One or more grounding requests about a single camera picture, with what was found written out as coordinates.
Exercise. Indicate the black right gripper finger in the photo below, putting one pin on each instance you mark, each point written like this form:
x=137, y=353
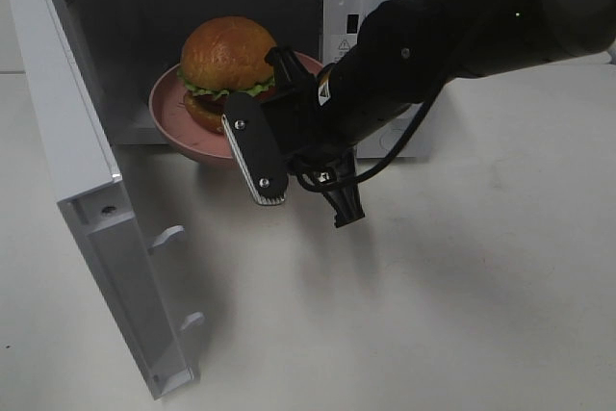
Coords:
x=291, y=77
x=346, y=203

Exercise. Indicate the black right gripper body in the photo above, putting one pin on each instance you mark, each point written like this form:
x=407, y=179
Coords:
x=309, y=149

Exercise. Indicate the toy burger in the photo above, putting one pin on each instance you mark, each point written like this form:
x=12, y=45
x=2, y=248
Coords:
x=222, y=56

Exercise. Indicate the round white door button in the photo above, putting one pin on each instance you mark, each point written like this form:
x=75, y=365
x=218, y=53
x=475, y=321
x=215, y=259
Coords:
x=390, y=137

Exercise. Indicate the pink round plate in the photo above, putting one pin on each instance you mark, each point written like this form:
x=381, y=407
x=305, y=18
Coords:
x=179, y=129

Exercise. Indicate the white microwave door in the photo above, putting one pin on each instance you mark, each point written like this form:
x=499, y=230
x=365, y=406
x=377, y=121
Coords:
x=92, y=197

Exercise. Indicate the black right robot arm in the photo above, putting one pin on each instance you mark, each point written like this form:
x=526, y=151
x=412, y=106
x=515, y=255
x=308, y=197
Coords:
x=338, y=129

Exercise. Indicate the white warning label sticker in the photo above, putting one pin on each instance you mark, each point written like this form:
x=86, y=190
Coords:
x=340, y=45

